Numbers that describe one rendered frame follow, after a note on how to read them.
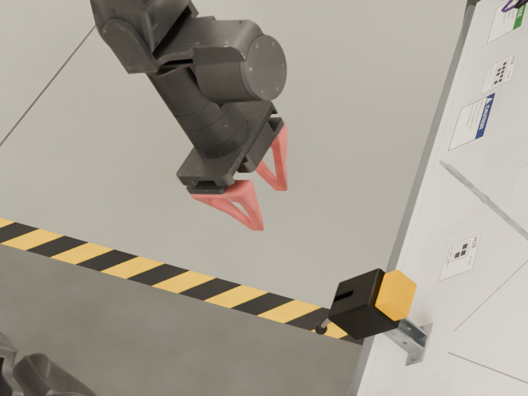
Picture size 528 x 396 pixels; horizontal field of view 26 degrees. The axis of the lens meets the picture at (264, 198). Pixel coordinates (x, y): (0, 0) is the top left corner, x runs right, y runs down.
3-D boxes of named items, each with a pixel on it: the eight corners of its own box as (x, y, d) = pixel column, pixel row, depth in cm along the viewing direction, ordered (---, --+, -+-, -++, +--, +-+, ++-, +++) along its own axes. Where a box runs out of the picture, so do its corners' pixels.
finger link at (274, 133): (317, 174, 115) (277, 105, 110) (287, 226, 111) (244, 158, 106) (265, 174, 119) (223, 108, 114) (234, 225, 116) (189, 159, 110)
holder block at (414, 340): (365, 344, 126) (301, 295, 122) (446, 320, 117) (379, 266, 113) (353, 379, 123) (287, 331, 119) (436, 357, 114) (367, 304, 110)
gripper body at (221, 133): (282, 114, 111) (247, 56, 106) (235, 190, 105) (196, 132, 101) (231, 116, 115) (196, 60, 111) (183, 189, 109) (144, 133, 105)
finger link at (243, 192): (306, 194, 114) (265, 125, 108) (276, 247, 110) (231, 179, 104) (254, 193, 118) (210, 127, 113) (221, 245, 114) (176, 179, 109)
